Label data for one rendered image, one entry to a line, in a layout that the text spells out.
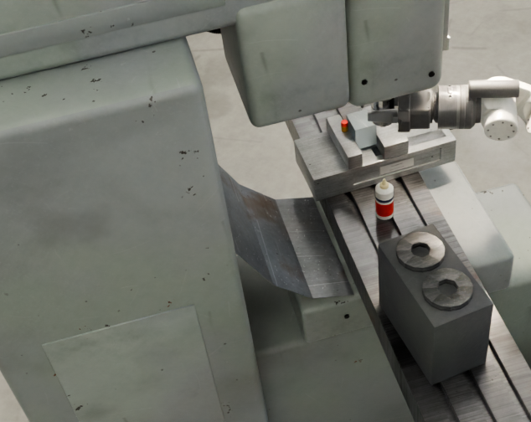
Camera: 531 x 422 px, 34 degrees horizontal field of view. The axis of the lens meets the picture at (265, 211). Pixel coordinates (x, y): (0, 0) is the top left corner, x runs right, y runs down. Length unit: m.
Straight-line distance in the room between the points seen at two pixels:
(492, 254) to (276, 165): 1.62
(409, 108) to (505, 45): 2.33
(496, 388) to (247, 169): 1.98
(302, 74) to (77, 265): 0.52
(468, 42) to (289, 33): 2.64
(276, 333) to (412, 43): 0.78
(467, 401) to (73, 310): 0.75
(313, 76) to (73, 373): 0.76
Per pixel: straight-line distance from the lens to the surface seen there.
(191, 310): 1.73
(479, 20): 4.24
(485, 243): 2.07
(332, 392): 2.24
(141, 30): 1.45
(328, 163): 2.03
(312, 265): 1.99
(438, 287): 1.63
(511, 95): 1.78
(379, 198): 1.95
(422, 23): 1.61
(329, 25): 1.51
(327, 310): 1.95
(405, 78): 1.66
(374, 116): 1.80
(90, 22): 1.42
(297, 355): 2.07
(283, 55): 1.52
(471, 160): 3.50
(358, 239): 1.96
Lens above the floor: 2.39
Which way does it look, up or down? 46 degrees down
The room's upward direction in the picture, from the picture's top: 9 degrees counter-clockwise
